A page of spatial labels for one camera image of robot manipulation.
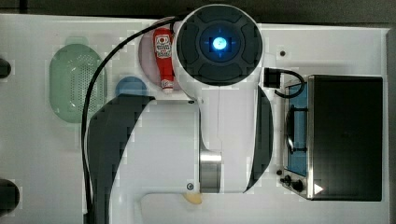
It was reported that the blue glass oven door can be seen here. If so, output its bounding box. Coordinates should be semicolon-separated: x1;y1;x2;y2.
285;83;308;176

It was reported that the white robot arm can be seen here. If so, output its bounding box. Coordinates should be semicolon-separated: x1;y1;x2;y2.
87;5;274;224

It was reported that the yellow object under arm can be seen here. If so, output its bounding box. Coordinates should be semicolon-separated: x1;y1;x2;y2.
183;193;203;205

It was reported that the blue cup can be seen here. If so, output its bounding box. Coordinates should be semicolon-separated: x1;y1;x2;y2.
115;77;148;95

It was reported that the red ketchup bottle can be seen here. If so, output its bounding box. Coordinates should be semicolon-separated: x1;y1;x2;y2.
153;28;174;94

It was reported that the green perforated colander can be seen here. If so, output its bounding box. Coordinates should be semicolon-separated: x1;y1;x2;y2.
49;36;102;123

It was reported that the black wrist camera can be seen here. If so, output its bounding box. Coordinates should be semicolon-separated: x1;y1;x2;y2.
263;67;281;89

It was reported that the black camera cable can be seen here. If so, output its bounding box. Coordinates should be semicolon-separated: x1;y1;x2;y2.
274;68;306;99

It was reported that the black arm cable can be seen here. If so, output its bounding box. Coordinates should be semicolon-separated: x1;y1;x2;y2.
80;15;188;224

